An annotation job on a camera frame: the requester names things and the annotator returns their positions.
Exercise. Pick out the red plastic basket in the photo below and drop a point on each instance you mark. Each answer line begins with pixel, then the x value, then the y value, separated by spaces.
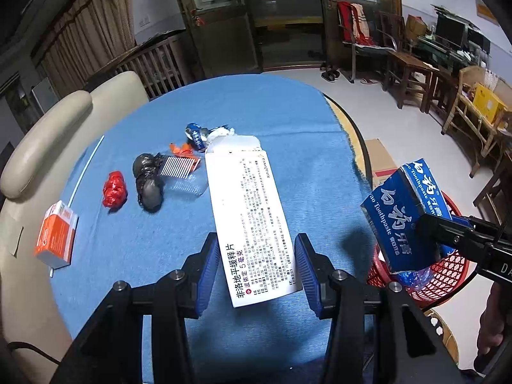
pixel 452 274

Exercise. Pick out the red striped cloth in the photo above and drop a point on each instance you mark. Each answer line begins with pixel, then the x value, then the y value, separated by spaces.
pixel 354 24

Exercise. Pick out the thin white stick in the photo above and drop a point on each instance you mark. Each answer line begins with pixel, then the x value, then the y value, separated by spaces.
pixel 86 168

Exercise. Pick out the brown cardboard box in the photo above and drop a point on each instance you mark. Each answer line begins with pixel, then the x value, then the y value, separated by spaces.
pixel 416 28

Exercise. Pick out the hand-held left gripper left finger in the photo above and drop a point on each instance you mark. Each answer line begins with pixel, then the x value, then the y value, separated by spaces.
pixel 208 276

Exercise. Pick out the yellow box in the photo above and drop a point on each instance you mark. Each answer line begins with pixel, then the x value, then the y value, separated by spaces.
pixel 488 102

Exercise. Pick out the rattan chair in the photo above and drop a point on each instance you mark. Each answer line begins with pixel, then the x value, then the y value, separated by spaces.
pixel 468 108

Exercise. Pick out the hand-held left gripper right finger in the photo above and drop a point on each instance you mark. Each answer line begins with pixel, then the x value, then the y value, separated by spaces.
pixel 306 276

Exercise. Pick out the person's right hand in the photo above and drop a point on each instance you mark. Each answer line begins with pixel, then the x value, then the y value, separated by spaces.
pixel 494 328

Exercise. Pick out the cluttered desk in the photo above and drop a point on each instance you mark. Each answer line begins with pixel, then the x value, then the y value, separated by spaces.
pixel 440 54

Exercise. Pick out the metal chair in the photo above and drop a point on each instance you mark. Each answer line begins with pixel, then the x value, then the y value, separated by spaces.
pixel 372 50

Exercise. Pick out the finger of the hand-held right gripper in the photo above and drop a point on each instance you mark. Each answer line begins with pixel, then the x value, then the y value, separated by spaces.
pixel 470 222
pixel 444 234

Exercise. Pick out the blue tablecloth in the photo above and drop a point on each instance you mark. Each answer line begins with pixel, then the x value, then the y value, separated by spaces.
pixel 260 108

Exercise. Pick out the black plastic bag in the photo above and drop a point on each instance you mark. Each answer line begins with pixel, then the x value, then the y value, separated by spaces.
pixel 148 192

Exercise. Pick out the blue plastic film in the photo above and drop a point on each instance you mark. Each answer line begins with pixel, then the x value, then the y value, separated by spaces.
pixel 416 279

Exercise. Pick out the small orange white box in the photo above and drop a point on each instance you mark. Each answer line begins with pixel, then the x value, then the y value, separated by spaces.
pixel 56 236

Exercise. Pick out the blue foil wrapper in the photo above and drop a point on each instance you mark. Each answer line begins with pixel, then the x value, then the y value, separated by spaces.
pixel 195 136

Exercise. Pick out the large black monitor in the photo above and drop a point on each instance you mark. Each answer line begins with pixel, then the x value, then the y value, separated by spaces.
pixel 451 30

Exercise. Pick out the wooden crib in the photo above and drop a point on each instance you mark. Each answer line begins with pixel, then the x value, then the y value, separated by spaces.
pixel 156 68

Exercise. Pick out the wooden stool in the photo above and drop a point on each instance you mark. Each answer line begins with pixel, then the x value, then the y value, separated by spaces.
pixel 438 76

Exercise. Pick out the round patterned cushion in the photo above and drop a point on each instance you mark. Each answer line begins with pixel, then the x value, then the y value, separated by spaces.
pixel 446 340

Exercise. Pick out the white crumpled paper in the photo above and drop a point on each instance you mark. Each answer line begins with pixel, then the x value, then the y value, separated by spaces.
pixel 220 132

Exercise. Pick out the brown wooden chair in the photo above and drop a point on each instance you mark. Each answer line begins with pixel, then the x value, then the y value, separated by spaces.
pixel 408 62

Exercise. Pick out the striped clear plastic packaging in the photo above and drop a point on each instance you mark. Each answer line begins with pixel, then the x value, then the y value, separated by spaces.
pixel 180 168

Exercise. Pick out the red door ornament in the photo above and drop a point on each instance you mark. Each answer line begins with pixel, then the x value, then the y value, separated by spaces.
pixel 197 19

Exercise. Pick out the dark wooden chair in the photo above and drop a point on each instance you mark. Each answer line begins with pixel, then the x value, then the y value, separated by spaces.
pixel 494 192

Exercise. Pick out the beige curtain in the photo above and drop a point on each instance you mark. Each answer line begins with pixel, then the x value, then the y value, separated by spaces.
pixel 88 20

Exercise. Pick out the blue toothpaste box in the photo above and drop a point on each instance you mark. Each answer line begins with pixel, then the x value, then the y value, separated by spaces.
pixel 400 216

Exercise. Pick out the dark slipper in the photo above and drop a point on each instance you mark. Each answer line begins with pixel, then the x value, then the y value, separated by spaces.
pixel 326 67
pixel 331 76

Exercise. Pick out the red plastic bag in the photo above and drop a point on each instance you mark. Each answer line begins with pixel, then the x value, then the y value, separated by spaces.
pixel 115 190

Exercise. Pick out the small black monitor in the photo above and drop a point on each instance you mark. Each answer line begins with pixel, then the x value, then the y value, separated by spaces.
pixel 479 40

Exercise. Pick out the long white medicine box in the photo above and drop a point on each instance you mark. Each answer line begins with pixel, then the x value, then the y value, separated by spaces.
pixel 248 216

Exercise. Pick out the orange wrapper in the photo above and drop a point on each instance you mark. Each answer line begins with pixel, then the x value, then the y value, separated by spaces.
pixel 180 150

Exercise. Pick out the pink slipper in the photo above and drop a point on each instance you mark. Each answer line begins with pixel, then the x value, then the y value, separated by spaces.
pixel 368 81

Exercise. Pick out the flat cardboard box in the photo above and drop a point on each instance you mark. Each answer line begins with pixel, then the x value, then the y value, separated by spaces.
pixel 380 160

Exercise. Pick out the orange wall sign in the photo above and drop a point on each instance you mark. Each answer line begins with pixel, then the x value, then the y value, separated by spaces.
pixel 486 8

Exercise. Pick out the beige leather sofa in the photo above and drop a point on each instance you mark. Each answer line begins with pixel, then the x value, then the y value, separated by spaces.
pixel 52 128

